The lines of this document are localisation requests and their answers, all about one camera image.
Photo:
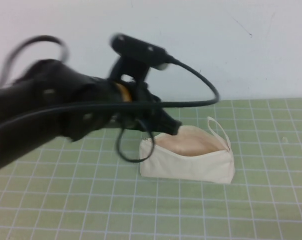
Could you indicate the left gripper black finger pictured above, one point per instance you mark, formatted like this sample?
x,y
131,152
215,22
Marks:
x,y
172,126

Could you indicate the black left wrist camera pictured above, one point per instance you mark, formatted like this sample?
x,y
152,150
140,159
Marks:
x,y
138,51

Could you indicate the cream fabric pencil case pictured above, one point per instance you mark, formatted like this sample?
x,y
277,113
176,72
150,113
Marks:
x,y
190,165

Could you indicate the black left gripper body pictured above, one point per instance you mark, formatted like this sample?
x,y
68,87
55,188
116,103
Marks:
x,y
145,117

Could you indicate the green white-checked tablecloth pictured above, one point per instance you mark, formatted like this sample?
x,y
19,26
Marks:
x,y
66,200

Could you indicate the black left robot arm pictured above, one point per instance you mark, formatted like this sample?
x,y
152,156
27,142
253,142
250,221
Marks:
x,y
53,82

